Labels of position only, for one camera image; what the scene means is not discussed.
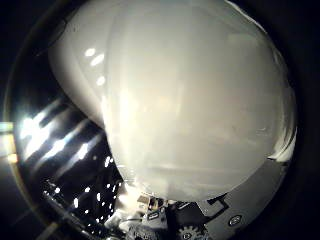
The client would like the white spray bottle green label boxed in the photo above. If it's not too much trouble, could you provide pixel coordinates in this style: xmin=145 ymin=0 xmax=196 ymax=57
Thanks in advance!
xmin=48 ymin=0 xmax=298 ymax=203

